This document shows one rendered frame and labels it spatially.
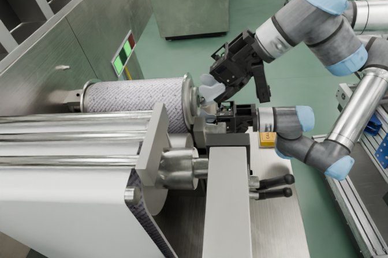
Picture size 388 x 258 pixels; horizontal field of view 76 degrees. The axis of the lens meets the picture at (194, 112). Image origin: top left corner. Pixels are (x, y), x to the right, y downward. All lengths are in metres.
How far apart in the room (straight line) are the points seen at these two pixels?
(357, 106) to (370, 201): 0.98
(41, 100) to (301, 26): 0.58
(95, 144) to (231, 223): 0.19
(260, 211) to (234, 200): 0.59
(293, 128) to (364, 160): 1.21
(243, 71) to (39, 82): 0.46
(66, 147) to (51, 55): 0.40
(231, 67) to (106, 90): 0.31
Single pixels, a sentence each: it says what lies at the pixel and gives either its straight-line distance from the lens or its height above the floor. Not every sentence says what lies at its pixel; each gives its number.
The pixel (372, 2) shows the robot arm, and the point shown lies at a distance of 0.70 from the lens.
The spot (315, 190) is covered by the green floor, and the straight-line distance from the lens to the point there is 1.95.
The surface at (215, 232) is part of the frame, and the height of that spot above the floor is 1.44.
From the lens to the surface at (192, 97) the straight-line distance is 0.59.
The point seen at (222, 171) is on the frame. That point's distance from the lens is 0.26.
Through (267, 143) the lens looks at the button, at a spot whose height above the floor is 0.92.
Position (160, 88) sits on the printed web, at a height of 1.31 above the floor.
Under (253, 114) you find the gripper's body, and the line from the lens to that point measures 0.71.
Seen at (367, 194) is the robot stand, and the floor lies 0.21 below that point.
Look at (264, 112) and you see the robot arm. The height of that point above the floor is 1.15.
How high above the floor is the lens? 1.66
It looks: 44 degrees down
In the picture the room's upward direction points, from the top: 12 degrees counter-clockwise
